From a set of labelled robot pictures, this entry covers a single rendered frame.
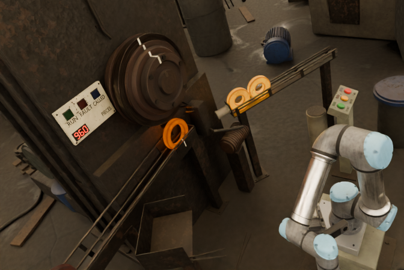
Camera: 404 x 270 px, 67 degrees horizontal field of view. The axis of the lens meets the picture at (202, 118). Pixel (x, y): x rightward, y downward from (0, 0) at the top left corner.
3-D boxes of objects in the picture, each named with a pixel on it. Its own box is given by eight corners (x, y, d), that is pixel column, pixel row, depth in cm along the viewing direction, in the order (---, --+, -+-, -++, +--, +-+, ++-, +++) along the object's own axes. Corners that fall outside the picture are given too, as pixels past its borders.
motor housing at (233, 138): (234, 192, 227) (215, 138, 197) (247, 171, 240) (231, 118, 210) (250, 196, 219) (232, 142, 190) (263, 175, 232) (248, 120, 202)
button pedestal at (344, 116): (330, 178, 212) (323, 107, 177) (339, 154, 225) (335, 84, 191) (355, 184, 202) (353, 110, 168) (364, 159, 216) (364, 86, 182)
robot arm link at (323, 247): (299, 238, 108) (303, 257, 113) (329, 256, 100) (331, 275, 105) (312, 223, 111) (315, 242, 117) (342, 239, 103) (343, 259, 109)
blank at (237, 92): (222, 95, 191) (225, 97, 188) (243, 82, 192) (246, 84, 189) (231, 113, 200) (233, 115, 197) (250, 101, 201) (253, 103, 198)
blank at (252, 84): (243, 82, 192) (246, 85, 189) (264, 70, 193) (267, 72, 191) (250, 101, 201) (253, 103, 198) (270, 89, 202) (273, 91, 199)
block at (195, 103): (195, 135, 203) (184, 106, 189) (202, 127, 207) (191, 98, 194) (208, 137, 196) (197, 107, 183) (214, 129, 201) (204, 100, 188)
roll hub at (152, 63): (154, 120, 152) (131, 71, 137) (186, 89, 168) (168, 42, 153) (162, 121, 149) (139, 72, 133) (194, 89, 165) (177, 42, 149)
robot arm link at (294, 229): (314, 114, 116) (272, 235, 117) (342, 121, 108) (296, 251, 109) (327, 121, 124) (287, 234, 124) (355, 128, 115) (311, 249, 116)
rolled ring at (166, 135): (182, 112, 176) (178, 111, 178) (162, 132, 166) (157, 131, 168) (192, 136, 186) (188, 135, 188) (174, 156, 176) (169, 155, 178)
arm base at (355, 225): (365, 213, 149) (364, 199, 144) (361, 239, 139) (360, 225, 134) (332, 206, 158) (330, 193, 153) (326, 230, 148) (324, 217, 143)
